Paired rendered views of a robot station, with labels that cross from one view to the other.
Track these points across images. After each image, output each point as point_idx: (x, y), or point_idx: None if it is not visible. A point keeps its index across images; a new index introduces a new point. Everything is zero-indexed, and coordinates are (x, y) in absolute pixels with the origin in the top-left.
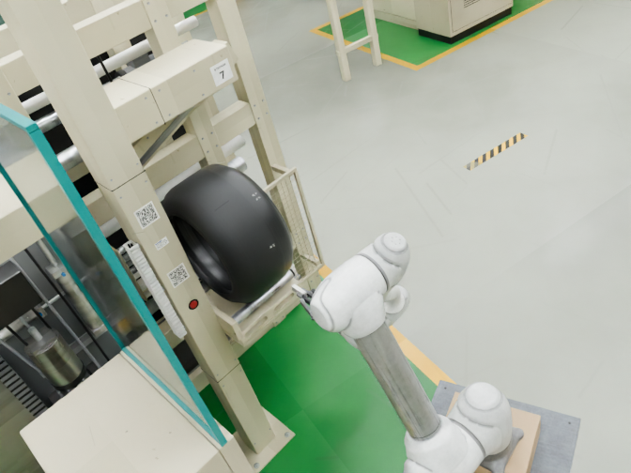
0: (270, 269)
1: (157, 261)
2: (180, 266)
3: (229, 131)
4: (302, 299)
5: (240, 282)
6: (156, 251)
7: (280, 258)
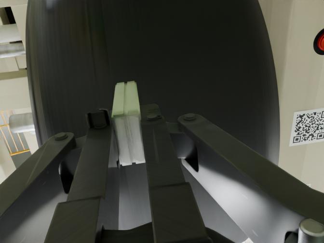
0: (185, 174)
1: (322, 168)
2: (296, 141)
3: (16, 90)
4: (186, 165)
5: (277, 150)
6: (313, 182)
7: (137, 195)
